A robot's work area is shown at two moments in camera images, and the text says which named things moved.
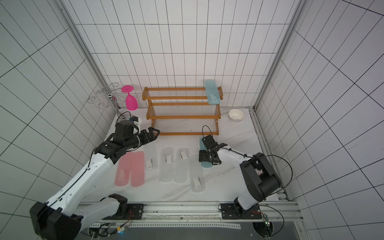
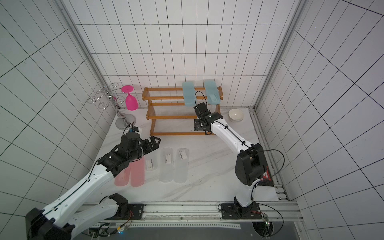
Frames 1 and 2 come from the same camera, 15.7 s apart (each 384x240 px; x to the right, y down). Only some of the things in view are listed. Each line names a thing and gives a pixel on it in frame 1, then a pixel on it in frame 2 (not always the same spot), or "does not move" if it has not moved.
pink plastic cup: (123, 169) does not move
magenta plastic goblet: (131, 104) does not move
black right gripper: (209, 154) to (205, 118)
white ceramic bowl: (236, 114) does not move
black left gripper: (152, 134) to (149, 148)
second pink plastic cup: (137, 169) does not move
